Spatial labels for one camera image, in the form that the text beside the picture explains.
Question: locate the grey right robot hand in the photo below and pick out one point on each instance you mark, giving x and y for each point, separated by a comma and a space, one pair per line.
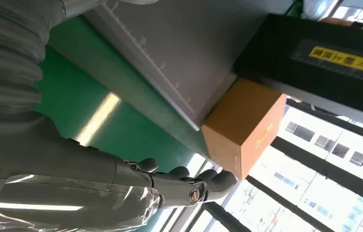
56, 166

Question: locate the green conveyor belt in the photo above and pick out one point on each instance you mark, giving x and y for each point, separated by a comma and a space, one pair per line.
72, 96

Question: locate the brown cardboard box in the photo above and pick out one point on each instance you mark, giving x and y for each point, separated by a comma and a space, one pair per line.
232, 121

